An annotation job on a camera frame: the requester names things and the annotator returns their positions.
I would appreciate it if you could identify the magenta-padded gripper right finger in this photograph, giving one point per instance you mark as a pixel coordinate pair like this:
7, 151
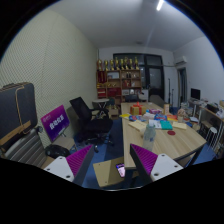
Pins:
163, 165

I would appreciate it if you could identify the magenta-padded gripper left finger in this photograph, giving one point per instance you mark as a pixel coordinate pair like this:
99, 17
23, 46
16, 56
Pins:
60, 168

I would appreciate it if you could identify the clear plastic water bottle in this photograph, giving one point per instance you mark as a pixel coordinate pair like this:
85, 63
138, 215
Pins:
149, 138

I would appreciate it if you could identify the black bag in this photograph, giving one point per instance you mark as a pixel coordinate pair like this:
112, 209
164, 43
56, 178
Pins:
56, 151

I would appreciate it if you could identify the flat round red coaster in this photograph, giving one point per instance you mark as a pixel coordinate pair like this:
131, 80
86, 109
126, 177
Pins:
171, 132

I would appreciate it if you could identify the teal book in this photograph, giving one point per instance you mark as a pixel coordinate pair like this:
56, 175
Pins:
166, 125

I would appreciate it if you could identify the white printed booklet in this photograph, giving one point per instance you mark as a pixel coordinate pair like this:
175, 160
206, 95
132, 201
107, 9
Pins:
155, 124

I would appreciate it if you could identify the grey striped chair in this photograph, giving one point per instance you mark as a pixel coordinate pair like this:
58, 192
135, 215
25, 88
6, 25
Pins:
21, 150

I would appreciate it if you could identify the pale yellow notebook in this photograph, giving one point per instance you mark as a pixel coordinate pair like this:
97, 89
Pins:
180, 125

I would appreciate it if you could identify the smartphone with lit screen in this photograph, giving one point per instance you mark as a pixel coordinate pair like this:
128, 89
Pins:
120, 170

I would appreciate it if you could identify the light wooden stool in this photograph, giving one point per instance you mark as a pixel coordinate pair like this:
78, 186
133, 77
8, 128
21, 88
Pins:
105, 171

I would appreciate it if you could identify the purple sign board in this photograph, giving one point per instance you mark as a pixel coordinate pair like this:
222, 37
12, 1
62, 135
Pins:
55, 122

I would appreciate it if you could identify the kraft paper envelope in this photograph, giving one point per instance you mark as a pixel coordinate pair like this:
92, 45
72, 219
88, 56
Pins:
137, 125

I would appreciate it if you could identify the pink patterned box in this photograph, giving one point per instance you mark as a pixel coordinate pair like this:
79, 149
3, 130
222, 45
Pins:
155, 111

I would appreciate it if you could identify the blue red booklet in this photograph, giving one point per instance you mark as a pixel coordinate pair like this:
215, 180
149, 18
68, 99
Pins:
136, 118

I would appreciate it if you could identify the black office chair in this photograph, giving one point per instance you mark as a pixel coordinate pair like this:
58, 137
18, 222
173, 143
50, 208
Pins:
93, 125

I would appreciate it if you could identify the pink flowers in pot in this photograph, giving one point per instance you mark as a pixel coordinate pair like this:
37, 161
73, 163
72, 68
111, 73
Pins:
182, 113

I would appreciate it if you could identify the tan upright box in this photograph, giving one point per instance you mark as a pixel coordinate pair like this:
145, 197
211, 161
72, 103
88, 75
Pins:
166, 109

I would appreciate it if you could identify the white round stool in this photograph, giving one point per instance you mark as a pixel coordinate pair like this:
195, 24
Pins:
211, 131

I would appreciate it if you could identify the yellow gift box red ribbon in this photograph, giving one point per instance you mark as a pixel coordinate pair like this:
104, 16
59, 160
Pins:
136, 110

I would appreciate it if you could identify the cluttered side desk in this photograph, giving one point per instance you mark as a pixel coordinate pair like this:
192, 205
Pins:
208, 111

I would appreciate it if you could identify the black computer monitor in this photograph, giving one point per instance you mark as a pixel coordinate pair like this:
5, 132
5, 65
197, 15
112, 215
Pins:
195, 93

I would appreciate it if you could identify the small round table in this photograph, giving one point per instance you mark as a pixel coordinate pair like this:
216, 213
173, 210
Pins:
101, 101

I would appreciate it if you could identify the black framed glass door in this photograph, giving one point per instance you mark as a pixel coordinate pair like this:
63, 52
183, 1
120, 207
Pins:
155, 76

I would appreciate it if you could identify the wooden shelf unit with trophies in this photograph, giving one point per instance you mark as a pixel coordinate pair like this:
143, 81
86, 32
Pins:
118, 83

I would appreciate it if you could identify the ceiling tube light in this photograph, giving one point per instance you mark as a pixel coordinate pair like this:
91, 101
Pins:
160, 5

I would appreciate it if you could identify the white wall air conditioner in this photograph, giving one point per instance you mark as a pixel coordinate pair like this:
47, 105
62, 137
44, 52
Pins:
181, 60

